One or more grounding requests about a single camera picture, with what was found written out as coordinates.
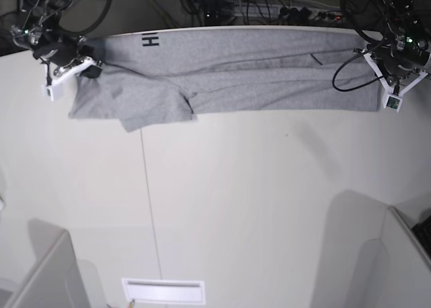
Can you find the black keyboard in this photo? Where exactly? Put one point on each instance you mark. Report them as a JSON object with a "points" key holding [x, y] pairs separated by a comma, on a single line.
{"points": [[422, 231]]}

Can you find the grey partition panel right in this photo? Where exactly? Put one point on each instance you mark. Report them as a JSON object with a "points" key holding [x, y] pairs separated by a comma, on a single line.
{"points": [[394, 269]]}

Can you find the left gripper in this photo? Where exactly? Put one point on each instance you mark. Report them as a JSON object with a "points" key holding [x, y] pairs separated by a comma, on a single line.
{"points": [[398, 56]]}

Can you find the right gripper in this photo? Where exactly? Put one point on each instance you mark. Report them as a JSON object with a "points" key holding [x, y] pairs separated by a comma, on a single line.
{"points": [[62, 55]]}

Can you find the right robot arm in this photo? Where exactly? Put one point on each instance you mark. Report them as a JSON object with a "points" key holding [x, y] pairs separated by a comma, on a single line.
{"points": [[43, 17]]}

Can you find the grey T-shirt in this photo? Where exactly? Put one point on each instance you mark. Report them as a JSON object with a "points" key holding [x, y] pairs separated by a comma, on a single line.
{"points": [[152, 78]]}

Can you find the grey partition panel left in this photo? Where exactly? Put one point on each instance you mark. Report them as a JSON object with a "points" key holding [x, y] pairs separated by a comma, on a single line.
{"points": [[39, 267]]}

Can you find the white table slot plate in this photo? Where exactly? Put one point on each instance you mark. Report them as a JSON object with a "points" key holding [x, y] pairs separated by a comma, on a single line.
{"points": [[164, 292]]}

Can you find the grey partition panel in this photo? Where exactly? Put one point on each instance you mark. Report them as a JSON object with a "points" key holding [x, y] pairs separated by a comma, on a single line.
{"points": [[394, 269], [39, 267]]}

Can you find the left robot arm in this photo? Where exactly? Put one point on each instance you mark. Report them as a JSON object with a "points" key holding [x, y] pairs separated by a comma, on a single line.
{"points": [[393, 17]]}

